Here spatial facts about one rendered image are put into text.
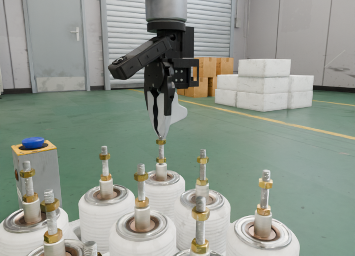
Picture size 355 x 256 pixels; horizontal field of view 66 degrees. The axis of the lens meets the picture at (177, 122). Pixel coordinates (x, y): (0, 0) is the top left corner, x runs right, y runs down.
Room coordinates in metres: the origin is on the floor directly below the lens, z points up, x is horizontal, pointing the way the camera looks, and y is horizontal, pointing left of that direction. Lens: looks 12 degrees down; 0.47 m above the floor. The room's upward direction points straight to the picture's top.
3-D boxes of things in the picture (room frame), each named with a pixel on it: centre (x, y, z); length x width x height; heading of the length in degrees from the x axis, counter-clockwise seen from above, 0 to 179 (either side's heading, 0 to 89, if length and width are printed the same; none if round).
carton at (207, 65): (4.36, -0.42, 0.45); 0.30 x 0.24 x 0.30; 31
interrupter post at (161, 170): (0.52, 0.03, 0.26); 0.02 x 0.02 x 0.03
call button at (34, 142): (0.53, 0.29, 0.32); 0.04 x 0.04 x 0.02
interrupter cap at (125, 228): (0.35, 0.05, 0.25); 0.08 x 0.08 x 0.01
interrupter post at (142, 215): (0.35, 0.05, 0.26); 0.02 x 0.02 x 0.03
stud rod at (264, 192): (0.33, -0.12, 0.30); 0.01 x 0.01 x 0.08
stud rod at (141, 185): (0.35, 0.05, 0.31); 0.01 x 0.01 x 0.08
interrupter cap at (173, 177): (0.52, 0.03, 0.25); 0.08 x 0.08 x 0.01
